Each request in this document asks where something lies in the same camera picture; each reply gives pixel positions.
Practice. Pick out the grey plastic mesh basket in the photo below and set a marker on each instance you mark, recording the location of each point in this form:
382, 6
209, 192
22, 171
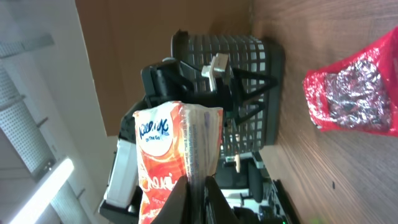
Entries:
246, 52

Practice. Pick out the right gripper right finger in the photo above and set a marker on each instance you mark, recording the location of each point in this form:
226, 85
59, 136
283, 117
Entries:
217, 209

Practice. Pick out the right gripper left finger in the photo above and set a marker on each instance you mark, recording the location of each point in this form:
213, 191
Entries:
176, 209

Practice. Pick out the orange small box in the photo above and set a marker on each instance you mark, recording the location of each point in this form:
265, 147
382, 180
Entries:
174, 139

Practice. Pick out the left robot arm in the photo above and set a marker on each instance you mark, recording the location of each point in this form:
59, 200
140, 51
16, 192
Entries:
163, 82

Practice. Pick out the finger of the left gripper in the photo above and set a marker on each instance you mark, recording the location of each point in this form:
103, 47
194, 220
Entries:
251, 109
247, 85

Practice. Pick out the red snack bag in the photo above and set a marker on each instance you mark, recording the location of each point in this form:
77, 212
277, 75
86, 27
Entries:
357, 93

